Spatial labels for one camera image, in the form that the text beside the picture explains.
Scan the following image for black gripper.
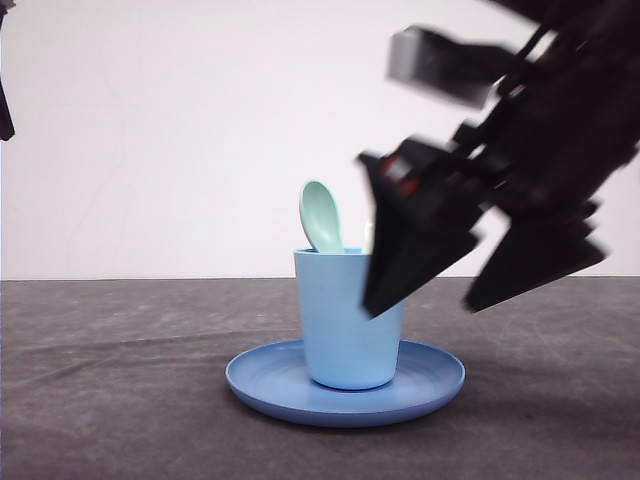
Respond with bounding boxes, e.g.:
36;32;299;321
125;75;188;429
379;0;640;315

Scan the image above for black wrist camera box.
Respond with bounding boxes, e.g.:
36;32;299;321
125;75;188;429
387;25;516;109

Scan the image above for light blue plastic cup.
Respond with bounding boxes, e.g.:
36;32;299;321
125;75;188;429
293;249;404;390

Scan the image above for mint green plastic spoon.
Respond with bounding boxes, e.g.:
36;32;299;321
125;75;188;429
299;180;345;254

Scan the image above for white plastic fork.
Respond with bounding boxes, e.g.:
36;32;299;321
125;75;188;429
362;219;375;255

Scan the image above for blue plastic plate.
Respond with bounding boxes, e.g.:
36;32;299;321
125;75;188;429
225;339;466;429

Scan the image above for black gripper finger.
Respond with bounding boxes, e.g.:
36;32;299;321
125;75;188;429
358;152;481;317

